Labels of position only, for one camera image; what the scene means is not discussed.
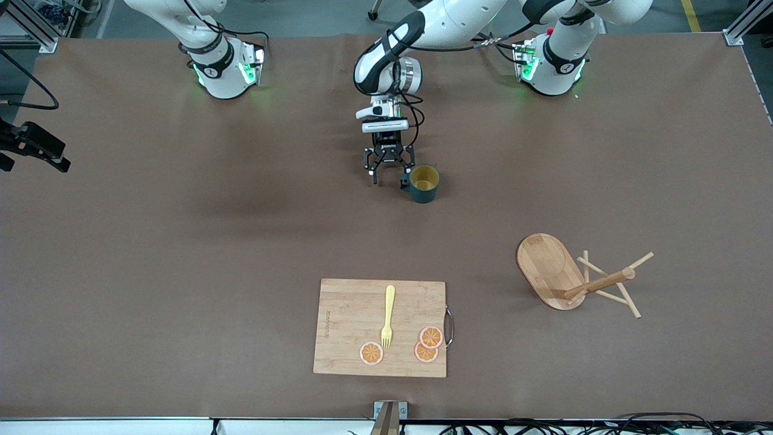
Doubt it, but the teal mug with yellow inside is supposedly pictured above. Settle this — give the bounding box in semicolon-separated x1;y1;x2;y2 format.
400;164;440;204

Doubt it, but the wooden mug tree rack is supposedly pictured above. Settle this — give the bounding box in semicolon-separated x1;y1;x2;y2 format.
516;233;655;320

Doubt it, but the yellow plastic fork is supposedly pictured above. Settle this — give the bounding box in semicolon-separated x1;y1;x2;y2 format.
380;285;396;350

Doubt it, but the silver base connector block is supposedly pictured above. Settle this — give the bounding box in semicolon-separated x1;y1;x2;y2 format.
512;39;539;82
239;42;266;86

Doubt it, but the bamboo cutting board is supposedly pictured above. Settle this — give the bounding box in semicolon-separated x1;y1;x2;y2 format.
313;278;447;379

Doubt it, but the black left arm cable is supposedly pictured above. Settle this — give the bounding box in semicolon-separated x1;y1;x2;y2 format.
391;57;427;152

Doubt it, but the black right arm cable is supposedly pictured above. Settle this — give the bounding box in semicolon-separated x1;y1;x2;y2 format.
0;48;59;111

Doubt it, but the aluminium frame profile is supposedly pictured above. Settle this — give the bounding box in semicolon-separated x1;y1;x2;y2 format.
0;0;59;54
723;0;763;47

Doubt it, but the black arm base cable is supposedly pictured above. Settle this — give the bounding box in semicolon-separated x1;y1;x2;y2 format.
471;33;526;65
181;0;271;58

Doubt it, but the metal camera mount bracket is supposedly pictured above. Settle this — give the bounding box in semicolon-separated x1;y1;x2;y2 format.
370;401;408;435

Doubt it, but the black cable bundle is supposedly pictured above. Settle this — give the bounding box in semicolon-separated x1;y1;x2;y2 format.
347;413;773;435

